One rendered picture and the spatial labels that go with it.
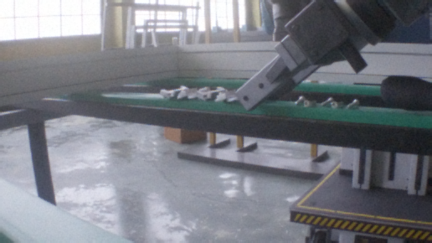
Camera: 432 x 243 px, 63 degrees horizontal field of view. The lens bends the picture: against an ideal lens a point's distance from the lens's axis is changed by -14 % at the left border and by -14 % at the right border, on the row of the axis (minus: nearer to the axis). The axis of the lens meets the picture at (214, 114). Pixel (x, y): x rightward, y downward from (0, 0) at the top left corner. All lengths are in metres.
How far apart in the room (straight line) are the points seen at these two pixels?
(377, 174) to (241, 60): 1.08
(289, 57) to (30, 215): 0.29
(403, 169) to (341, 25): 1.40
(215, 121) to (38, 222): 0.35
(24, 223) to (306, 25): 0.30
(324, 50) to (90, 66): 0.49
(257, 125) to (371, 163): 1.28
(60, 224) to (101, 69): 0.62
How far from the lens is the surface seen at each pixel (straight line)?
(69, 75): 0.73
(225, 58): 0.84
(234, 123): 0.48
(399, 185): 1.76
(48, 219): 0.18
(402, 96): 0.40
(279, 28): 1.02
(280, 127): 0.45
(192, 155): 3.33
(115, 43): 9.27
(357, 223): 1.46
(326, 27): 0.37
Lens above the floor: 0.93
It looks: 10 degrees down
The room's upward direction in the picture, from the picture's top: 2 degrees counter-clockwise
